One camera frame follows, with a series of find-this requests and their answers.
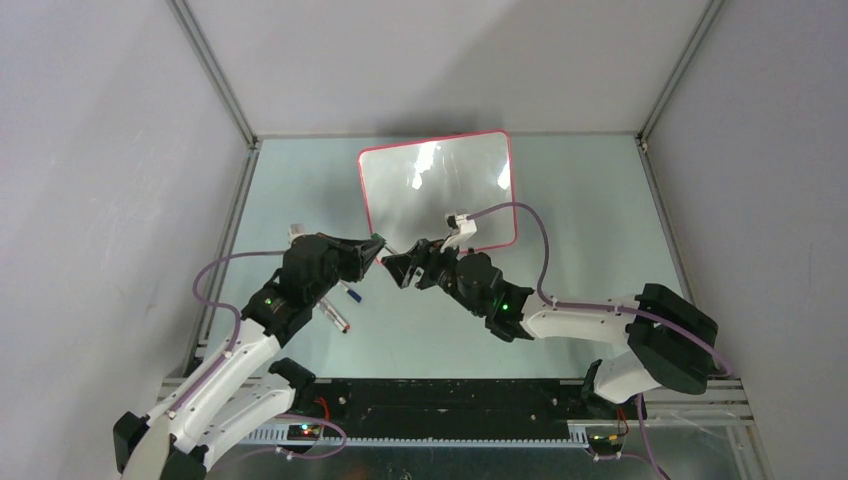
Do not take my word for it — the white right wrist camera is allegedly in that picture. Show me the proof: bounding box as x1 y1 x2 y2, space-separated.
440 213 477 252

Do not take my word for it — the left electronics board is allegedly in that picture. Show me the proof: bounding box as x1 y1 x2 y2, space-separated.
286 423 324 442

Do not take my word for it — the red capped white marker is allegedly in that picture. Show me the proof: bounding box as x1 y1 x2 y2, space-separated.
320 299 351 333

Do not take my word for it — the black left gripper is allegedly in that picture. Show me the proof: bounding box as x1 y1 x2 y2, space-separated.
306 235 384 304

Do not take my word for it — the blue capped white marker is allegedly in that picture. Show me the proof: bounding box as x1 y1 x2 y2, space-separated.
338 282 363 303

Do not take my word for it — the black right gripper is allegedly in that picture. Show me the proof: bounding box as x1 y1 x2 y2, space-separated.
382 234 485 317

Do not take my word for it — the electronics board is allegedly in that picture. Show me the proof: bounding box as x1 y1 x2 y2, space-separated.
588 434 626 450
286 423 324 442

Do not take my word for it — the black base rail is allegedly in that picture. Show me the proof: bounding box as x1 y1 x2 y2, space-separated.
251 377 624 441

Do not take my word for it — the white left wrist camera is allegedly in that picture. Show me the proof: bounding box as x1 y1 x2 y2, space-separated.
288 223 307 243

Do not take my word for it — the right electronics board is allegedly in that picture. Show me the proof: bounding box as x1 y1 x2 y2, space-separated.
588 434 626 450

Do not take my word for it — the red framed whiteboard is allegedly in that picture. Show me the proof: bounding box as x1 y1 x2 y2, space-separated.
357 130 516 252

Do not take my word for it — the black capped white marker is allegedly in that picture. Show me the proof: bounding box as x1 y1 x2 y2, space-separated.
316 301 348 335

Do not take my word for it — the green capped white marker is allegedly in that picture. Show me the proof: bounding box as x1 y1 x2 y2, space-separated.
371 233 398 255

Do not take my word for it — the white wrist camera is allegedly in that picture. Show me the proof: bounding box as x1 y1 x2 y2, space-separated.
440 213 477 252
288 223 307 243

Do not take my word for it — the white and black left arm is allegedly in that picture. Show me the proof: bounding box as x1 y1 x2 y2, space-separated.
113 233 385 479

